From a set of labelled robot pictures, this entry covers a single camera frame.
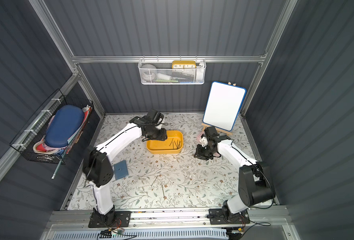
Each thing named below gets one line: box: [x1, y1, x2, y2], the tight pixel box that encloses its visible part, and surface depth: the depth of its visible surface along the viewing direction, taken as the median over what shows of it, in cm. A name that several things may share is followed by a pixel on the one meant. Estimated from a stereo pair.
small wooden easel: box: [204, 126, 219, 137], surface depth 74 cm
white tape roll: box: [141, 63, 157, 82], surface depth 88 cm
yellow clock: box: [172, 60, 197, 69], surface depth 89 cm
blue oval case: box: [44, 104, 84, 148], surface depth 69 cm
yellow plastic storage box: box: [146, 130, 184, 154], surface depth 104 cm
